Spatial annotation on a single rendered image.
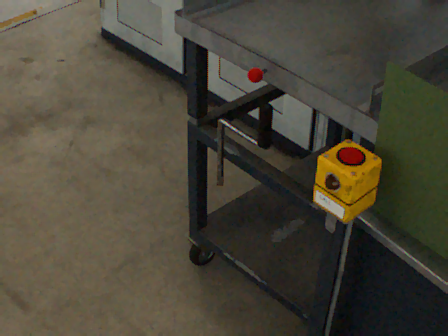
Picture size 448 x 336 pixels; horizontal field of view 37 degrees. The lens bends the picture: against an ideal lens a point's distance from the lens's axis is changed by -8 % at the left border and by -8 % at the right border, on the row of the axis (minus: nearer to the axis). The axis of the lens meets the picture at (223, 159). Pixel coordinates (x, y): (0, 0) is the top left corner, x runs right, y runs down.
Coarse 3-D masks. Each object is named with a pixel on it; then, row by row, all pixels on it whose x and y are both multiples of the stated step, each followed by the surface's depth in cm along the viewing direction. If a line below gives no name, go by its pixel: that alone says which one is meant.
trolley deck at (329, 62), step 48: (288, 0) 176; (336, 0) 177; (384, 0) 180; (432, 0) 183; (240, 48) 156; (288, 48) 155; (336, 48) 156; (384, 48) 157; (432, 48) 159; (336, 96) 139
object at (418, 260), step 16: (368, 208) 128; (368, 224) 124; (384, 224) 124; (384, 240) 122; (400, 240) 121; (416, 240) 121; (400, 256) 120; (416, 256) 117; (432, 256) 117; (432, 272) 114
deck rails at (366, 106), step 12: (192, 0) 166; (204, 0) 169; (216, 0) 171; (228, 0) 174; (240, 0) 174; (192, 12) 168; (204, 12) 168; (444, 48) 146; (420, 60) 140; (432, 60) 144; (444, 60) 148; (420, 72) 142; (432, 72) 146; (372, 84) 130; (372, 96) 132; (360, 108) 136; (372, 108) 134
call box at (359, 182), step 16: (352, 144) 118; (320, 160) 115; (336, 160) 114; (368, 160) 114; (320, 176) 116; (352, 176) 111; (368, 176) 114; (320, 192) 118; (336, 192) 115; (352, 192) 112; (368, 192) 117; (336, 208) 116; (352, 208) 115
